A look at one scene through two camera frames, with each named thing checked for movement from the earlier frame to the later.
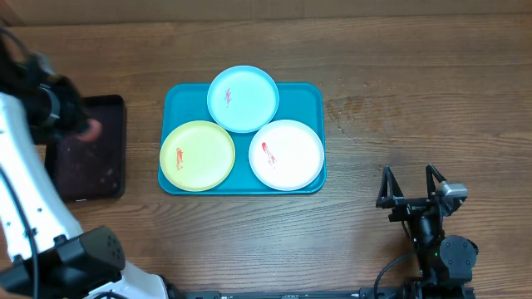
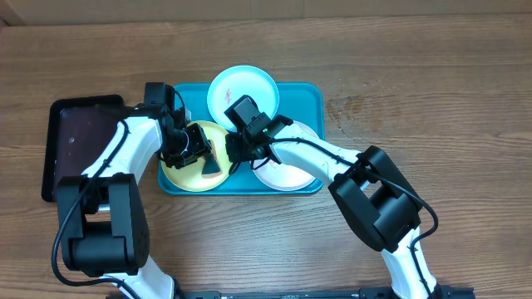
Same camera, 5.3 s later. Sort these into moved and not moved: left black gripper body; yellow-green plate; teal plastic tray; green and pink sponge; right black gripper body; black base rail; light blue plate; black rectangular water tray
Moved: green and pink sponge; right black gripper body; left black gripper body
Not moved: teal plastic tray; black rectangular water tray; light blue plate; yellow-green plate; black base rail
